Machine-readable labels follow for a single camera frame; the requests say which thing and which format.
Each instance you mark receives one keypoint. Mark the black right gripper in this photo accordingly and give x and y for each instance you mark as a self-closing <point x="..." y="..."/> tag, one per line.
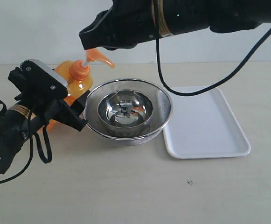
<point x="126" y="24"/>

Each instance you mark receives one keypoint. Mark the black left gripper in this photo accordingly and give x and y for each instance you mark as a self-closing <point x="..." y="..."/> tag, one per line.
<point x="45" y="107"/>

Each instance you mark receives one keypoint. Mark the orange pump soap bottle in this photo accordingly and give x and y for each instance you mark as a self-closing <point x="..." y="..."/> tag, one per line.
<point x="77" y="74"/>

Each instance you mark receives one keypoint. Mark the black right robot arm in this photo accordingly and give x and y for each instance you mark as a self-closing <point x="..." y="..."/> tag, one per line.
<point x="175" y="17"/>

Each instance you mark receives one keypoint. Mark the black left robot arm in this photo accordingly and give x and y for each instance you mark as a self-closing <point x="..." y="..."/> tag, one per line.
<point x="12" y="140"/>

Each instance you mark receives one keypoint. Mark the small stainless steel bowl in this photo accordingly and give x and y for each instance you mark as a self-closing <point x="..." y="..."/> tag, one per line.
<point x="125" y="109"/>

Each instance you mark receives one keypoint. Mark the stainless steel mesh colander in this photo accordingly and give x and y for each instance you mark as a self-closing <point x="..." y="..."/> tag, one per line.
<point x="163" y="110"/>

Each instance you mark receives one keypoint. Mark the white plastic tray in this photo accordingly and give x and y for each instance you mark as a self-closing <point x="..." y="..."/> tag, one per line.
<point x="204" y="127"/>

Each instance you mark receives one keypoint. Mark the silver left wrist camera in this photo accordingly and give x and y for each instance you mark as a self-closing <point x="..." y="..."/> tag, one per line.
<point x="44" y="78"/>

